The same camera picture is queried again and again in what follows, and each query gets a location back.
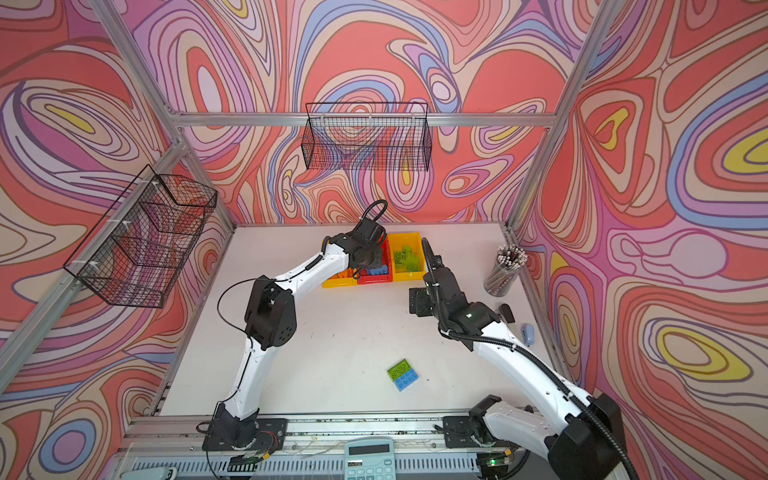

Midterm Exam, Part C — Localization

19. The left yellow bin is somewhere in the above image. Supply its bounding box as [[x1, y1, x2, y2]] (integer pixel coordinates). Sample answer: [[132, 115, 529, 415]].
[[322, 269, 358, 289]]

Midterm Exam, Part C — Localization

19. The small blue object by stapler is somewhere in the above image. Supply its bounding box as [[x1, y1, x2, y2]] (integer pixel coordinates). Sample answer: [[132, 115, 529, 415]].
[[520, 324, 535, 347]]

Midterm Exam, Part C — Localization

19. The blue long brick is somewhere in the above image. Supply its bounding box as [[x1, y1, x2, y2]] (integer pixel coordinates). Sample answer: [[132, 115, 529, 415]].
[[366, 265, 389, 276]]

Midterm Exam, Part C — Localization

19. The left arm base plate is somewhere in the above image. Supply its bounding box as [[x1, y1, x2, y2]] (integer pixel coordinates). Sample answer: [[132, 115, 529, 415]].
[[196, 418, 288, 453]]

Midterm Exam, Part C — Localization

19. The clear cup of pencils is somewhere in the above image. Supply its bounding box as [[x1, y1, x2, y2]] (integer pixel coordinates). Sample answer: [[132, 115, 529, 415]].
[[484, 245, 528, 297]]

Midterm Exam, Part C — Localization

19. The white stapler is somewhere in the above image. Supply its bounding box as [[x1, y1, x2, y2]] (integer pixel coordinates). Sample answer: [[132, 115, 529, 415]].
[[498, 303, 516, 325]]

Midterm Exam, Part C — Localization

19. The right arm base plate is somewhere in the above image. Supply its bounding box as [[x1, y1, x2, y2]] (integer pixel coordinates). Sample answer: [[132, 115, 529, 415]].
[[434, 416, 511, 449]]

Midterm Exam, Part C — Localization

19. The green long brick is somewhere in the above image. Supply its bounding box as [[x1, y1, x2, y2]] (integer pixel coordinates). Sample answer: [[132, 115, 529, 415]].
[[394, 251, 421, 273]]

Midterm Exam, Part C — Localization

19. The teal calculator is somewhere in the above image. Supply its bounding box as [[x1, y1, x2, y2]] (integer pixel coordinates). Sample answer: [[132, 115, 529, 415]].
[[343, 437, 396, 480]]

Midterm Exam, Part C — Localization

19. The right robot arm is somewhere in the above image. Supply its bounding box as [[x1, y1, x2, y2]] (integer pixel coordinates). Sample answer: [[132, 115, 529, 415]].
[[409, 239, 639, 479]]

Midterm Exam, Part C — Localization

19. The green brick front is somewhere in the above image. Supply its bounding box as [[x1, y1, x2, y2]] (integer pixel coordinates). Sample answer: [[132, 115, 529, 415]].
[[387, 359, 412, 382]]

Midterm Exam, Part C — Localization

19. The yellow bin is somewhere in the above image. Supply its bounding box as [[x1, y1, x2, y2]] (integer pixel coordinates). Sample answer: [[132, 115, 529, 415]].
[[322, 269, 358, 289], [387, 232, 426, 282]]

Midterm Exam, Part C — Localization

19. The right yellow bin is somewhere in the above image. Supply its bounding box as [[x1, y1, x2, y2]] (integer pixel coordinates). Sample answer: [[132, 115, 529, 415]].
[[387, 232, 426, 282]]

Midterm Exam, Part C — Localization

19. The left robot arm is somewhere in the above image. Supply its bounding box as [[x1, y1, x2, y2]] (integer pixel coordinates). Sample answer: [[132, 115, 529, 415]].
[[199, 199, 388, 452]]

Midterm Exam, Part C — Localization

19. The wire basket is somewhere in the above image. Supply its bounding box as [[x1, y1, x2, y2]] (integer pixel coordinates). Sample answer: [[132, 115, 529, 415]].
[[63, 166, 218, 309], [301, 101, 433, 172]]

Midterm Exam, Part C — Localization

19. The red bin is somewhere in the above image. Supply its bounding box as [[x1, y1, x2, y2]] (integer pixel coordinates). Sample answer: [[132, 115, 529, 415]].
[[357, 240, 393, 285]]

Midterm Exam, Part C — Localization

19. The left wire basket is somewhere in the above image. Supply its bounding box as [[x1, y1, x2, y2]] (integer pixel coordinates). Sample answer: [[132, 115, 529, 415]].
[[63, 166, 218, 309]]

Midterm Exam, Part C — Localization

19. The back wire basket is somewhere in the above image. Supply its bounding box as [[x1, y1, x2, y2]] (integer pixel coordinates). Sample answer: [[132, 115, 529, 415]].
[[301, 101, 433, 172]]

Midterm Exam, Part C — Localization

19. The orange brick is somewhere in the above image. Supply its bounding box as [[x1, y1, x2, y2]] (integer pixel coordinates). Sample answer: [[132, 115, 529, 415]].
[[333, 269, 354, 279]]

